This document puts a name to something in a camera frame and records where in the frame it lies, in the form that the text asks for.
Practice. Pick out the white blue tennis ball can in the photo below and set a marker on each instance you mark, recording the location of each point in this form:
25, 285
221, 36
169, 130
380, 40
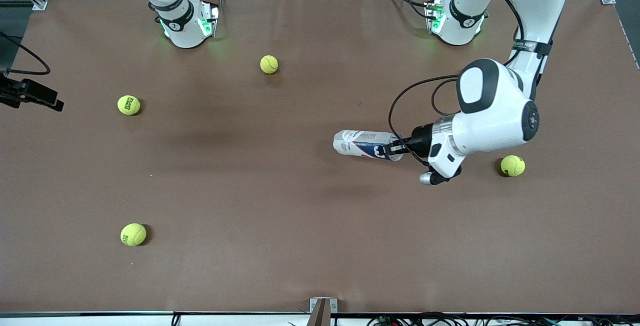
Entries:
357, 142

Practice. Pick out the brown paper table cover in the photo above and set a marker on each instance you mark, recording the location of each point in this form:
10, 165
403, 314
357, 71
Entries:
320, 216

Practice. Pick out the grey metal camera bracket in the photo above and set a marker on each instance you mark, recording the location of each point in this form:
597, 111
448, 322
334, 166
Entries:
322, 308

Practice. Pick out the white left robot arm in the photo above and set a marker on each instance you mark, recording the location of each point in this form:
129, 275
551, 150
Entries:
490, 126

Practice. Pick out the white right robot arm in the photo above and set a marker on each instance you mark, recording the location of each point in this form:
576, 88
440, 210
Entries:
182, 31

